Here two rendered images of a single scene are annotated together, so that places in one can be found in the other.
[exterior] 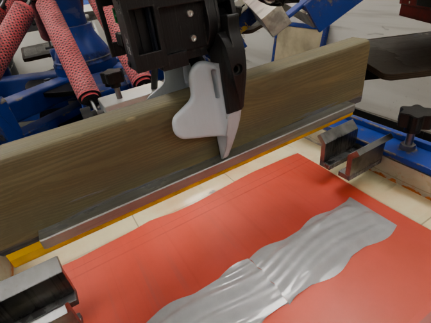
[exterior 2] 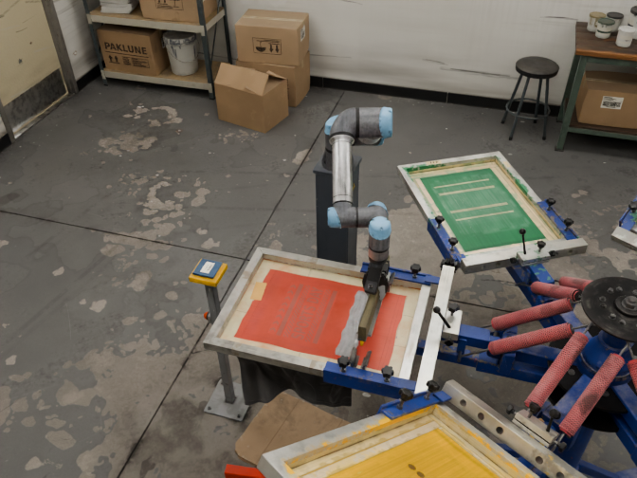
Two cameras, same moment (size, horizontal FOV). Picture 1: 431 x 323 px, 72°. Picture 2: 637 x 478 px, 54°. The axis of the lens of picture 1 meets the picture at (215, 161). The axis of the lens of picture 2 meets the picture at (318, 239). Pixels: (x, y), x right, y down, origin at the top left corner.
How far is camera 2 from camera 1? 2.43 m
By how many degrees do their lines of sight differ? 96
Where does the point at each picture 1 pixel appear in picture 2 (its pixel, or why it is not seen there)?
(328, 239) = (349, 339)
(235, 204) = (383, 337)
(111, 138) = not seen: hidden behind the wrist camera
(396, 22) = not seen: outside the picture
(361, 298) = (334, 330)
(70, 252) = (409, 300)
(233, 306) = (356, 311)
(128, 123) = not seen: hidden behind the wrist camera
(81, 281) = (395, 298)
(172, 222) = (394, 321)
